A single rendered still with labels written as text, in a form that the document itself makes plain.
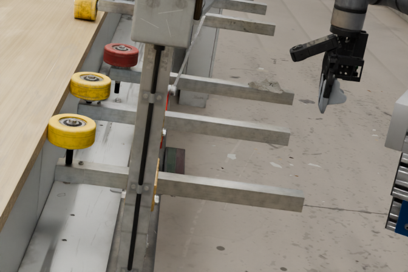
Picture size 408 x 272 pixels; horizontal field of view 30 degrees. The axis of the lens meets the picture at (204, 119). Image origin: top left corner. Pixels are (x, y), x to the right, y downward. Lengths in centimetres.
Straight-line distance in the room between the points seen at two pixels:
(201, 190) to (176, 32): 48
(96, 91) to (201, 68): 264
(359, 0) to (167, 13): 91
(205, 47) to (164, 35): 320
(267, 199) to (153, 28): 53
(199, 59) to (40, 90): 271
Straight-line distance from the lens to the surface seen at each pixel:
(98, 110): 155
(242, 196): 134
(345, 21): 176
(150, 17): 90
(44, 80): 152
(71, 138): 128
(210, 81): 179
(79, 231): 156
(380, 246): 312
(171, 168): 168
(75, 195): 169
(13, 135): 125
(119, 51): 175
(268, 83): 180
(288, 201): 135
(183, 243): 282
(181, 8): 90
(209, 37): 409
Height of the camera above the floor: 139
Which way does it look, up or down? 20 degrees down
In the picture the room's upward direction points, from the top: 9 degrees clockwise
